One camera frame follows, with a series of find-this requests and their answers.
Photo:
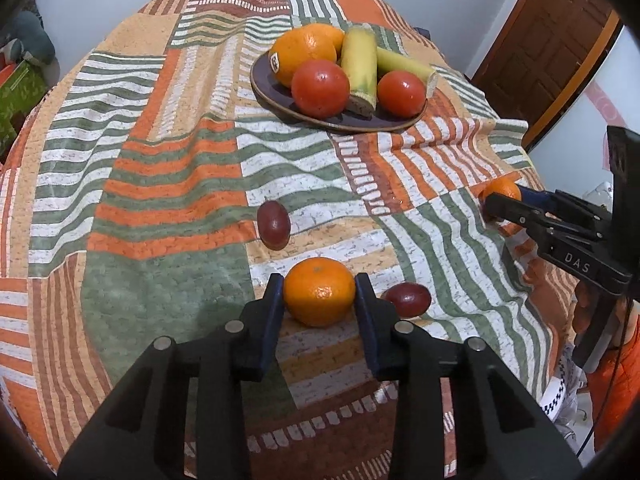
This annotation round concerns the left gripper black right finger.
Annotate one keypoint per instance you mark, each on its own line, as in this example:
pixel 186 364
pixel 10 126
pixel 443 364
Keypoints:
pixel 500 430

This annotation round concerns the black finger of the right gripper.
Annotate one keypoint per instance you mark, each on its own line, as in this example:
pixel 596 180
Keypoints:
pixel 545 197
pixel 536 221

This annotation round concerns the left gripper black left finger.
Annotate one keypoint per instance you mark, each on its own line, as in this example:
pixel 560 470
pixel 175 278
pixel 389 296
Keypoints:
pixel 139 430

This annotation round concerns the small mandarin orange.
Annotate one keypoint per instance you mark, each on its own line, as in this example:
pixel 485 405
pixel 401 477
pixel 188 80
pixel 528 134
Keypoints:
pixel 502 186

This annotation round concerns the yellow green banana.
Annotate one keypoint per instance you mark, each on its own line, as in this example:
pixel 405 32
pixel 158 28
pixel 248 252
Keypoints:
pixel 388 61
pixel 360 65

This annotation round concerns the dark red plum right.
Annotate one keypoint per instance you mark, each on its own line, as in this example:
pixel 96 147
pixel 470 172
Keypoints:
pixel 410 300

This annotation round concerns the dark red plum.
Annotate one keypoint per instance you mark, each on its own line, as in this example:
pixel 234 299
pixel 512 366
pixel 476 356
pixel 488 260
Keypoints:
pixel 410 300
pixel 273 224

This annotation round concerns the red tomato right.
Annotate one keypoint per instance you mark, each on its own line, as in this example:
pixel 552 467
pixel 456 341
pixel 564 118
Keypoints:
pixel 401 94

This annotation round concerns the red tomato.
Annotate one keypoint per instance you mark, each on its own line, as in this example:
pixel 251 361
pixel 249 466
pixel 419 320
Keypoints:
pixel 320 89
pixel 401 94

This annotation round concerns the brown wooden door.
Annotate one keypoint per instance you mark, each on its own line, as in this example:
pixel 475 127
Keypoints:
pixel 543 57

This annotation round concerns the red tomato left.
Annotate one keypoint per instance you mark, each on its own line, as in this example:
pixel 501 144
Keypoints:
pixel 320 89

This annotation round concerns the dark red plum left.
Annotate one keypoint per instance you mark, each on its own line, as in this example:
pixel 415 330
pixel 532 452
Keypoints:
pixel 273 224

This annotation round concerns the striped patchwork bedspread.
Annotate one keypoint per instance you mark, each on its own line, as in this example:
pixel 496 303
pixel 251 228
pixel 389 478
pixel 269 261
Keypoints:
pixel 151 193

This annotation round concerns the large plain orange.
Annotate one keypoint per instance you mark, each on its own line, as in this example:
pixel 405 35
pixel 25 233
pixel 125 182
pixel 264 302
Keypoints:
pixel 330 35

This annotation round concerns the dark purple round plate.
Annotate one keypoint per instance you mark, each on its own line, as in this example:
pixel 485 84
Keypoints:
pixel 278 98

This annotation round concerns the large orange with sticker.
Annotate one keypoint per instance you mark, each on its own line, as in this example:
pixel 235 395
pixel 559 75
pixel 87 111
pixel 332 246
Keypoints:
pixel 296 47

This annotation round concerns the green storage box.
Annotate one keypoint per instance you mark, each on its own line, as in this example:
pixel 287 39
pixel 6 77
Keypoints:
pixel 22 88

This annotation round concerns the grey plush toy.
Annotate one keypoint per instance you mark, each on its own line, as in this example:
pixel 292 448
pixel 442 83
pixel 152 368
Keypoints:
pixel 24 39

